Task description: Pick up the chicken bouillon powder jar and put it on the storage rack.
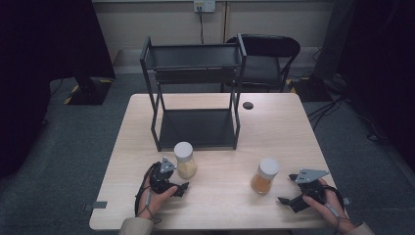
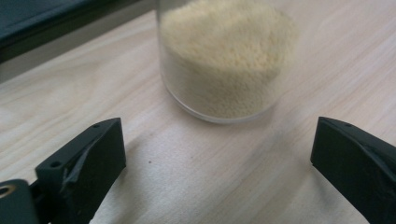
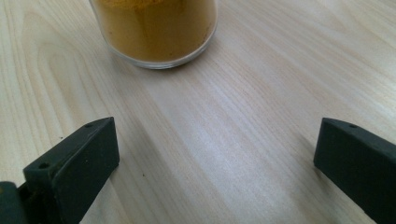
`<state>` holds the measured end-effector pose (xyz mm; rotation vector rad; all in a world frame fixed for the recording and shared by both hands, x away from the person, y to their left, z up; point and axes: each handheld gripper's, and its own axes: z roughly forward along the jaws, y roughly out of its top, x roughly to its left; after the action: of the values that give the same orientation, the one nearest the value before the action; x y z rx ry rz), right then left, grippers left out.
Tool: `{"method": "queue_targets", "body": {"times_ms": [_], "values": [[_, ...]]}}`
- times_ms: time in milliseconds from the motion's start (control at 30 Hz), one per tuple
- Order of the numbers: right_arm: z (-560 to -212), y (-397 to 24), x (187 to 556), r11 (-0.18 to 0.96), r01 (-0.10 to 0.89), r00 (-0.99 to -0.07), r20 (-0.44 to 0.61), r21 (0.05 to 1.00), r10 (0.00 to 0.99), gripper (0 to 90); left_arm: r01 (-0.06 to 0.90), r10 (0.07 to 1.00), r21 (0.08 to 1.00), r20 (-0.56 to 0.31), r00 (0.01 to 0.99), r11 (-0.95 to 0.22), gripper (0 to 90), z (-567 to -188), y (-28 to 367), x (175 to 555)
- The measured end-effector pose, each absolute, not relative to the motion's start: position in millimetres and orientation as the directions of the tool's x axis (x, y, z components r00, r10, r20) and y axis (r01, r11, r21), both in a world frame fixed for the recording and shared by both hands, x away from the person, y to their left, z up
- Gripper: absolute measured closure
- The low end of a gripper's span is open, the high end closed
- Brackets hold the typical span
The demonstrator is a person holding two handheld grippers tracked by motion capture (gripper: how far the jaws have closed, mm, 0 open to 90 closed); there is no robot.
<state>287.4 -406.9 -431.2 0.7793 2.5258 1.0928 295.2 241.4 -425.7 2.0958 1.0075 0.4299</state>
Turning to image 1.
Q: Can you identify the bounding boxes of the black stand base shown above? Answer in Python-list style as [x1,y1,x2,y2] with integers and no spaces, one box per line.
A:
[63,75,114,107]

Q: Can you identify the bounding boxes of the black power cable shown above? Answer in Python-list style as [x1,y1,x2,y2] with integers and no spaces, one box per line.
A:
[197,5,206,45]

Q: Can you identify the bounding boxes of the black chair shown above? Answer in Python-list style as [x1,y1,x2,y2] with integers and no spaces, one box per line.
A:
[220,33,301,94]

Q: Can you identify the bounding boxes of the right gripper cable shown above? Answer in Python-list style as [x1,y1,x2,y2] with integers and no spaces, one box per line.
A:
[320,184,350,227]

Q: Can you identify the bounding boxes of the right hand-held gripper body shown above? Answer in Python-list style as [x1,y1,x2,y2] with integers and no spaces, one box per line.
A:
[289,167,331,213]

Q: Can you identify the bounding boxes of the dark curtain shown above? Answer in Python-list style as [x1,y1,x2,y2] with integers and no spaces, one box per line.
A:
[336,0,415,172]
[0,0,116,179]

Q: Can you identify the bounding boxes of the black metal two-tier rack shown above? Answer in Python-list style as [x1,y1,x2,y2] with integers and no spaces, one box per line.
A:
[139,32,248,153]

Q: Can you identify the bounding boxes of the person's right hand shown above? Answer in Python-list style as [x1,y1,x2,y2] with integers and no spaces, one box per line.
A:
[301,177,357,235]

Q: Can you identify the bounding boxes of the black floor cables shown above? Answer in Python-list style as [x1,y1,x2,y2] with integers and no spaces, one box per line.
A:
[305,92,391,145]

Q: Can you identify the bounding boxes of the jar with orange contents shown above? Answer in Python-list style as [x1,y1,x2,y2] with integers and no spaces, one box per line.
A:
[250,157,281,196]

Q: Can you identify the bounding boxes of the jar with pale yellow contents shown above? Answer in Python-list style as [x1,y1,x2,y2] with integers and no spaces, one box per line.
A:
[173,141,198,180]

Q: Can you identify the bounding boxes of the white wall socket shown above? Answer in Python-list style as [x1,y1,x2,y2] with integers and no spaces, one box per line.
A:
[193,0,216,14]

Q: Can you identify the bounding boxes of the person's left hand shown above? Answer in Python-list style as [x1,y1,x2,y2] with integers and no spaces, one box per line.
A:
[138,175,179,223]

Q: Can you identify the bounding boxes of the grey upright panel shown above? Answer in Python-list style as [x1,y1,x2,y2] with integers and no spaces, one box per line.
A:
[312,0,357,82]

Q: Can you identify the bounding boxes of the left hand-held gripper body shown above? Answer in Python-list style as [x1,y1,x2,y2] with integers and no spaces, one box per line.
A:
[148,157,180,196]

